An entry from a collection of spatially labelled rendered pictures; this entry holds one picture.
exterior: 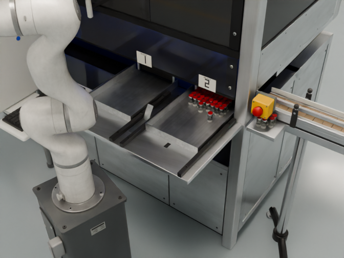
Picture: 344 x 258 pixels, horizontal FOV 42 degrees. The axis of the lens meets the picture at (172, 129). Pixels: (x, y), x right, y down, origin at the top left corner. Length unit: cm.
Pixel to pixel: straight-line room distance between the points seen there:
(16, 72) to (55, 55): 104
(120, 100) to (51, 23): 98
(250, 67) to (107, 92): 71
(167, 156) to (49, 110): 56
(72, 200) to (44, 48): 62
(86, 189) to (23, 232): 120
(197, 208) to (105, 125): 80
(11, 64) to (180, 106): 79
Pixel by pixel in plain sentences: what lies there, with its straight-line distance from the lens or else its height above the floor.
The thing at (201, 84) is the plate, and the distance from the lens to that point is 189.
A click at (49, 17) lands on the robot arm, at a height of 161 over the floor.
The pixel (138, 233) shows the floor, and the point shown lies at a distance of 260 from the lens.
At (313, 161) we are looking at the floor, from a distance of 310.
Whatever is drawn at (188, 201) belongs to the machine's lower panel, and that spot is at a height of 21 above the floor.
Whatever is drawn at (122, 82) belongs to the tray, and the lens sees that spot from 215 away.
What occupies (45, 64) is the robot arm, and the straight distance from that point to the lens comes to 120.
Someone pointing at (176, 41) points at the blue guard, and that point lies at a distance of 188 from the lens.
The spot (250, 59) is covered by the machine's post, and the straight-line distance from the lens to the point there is 171.
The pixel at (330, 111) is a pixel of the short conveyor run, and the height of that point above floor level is 95.
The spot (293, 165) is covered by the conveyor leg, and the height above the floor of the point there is 64.
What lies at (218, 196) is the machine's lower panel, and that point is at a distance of 227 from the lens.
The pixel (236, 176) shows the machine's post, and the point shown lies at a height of 57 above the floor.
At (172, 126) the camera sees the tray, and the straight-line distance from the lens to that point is 187.
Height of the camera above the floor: 207
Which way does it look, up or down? 40 degrees down
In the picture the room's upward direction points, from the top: 1 degrees counter-clockwise
